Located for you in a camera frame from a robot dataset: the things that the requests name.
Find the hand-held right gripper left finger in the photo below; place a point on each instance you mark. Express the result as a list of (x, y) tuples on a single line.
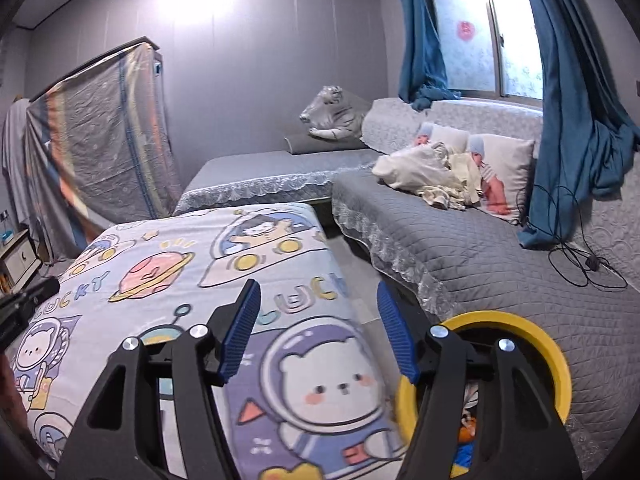
[(240, 335)]

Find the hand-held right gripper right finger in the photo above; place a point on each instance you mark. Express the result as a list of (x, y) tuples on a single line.
[(397, 335)]

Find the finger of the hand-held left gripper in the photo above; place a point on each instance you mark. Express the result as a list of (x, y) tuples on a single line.
[(25, 305)]

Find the blue glove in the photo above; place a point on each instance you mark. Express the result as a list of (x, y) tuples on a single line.
[(462, 460)]

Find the yellow rimmed trash bin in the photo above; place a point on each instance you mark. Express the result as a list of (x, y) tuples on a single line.
[(550, 355)]

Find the white bedside cabinet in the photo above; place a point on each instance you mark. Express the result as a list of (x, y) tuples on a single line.
[(20, 260)]

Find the cartoon printed blanket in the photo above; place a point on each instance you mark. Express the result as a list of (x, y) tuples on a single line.
[(200, 255)]

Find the grey hanging cloth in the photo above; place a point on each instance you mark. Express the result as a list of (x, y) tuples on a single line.
[(15, 160)]

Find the cream cloth bundle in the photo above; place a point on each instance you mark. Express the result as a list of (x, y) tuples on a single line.
[(415, 170)]

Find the grey chaise with lace trim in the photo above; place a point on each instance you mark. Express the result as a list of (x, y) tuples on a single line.
[(260, 167)]

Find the striped patterned hanging cloth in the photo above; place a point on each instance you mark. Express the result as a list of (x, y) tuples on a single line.
[(100, 140)]

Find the large baby print pillow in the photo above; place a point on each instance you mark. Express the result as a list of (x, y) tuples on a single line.
[(510, 170)]

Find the grey bolster pillow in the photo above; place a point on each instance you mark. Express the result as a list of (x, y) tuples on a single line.
[(310, 144)]

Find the small baby print pillow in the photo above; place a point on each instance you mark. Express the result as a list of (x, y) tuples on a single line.
[(450, 135)]

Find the white tiger plush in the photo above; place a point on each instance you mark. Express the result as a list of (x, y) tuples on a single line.
[(335, 115)]

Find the long blue curtain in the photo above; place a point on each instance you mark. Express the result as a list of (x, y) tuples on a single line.
[(565, 135)]

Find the frosted glass window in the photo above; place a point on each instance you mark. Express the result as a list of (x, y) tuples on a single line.
[(480, 60)]

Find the short blue curtain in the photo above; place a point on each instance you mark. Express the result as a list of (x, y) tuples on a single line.
[(417, 35)]

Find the red window sticker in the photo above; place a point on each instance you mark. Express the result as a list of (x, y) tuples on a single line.
[(464, 30)]

